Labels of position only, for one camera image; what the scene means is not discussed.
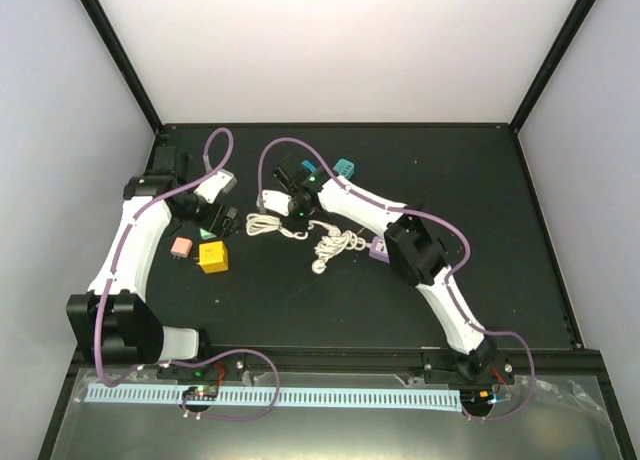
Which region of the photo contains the yellow cube socket adapter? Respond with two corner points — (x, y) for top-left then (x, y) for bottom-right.
(198, 240), (229, 274)

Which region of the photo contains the white cube cable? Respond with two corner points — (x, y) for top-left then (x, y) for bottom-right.
(244, 213), (341, 241)

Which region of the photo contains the blue cube plug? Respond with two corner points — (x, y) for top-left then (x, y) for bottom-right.
(301, 160), (317, 173)

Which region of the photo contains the pink plug adapter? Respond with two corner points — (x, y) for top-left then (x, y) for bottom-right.
(170, 237), (193, 259)

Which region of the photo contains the white strip cable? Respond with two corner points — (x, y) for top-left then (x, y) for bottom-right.
(309, 229), (375, 275)

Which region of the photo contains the teal plug adapter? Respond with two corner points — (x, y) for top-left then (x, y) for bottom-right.
(333, 158), (355, 180)

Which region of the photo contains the green plug adapter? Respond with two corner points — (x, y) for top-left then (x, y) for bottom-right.
(199, 229), (214, 240)

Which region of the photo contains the purple power strip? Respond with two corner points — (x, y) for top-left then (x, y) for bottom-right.
(369, 236), (390, 263)

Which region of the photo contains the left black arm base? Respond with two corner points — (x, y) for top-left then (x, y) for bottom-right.
(157, 349), (250, 382)

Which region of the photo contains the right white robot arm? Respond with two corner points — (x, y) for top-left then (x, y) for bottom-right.
(273, 161), (496, 383)

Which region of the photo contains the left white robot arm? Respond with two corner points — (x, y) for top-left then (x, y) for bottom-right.
(66, 146), (240, 379)

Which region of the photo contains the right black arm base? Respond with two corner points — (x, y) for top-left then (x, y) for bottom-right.
(415, 349), (514, 386)

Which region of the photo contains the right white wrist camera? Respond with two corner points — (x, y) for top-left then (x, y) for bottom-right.
(256, 189), (292, 217)

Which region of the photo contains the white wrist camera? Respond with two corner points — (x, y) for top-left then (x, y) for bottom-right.
(256, 189), (292, 217)
(194, 169), (237, 204)

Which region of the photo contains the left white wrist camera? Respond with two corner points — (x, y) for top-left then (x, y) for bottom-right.
(194, 169), (237, 204)

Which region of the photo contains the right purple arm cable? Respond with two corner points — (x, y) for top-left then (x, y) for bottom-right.
(255, 137), (538, 423)

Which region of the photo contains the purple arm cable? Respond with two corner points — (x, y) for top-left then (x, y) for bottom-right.
(93, 127), (281, 423)
(255, 137), (538, 423)

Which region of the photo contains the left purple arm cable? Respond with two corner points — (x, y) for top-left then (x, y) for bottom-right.
(93, 127), (281, 423)

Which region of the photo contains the light blue cable duct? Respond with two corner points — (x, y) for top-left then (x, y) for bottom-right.
(84, 384), (462, 413)

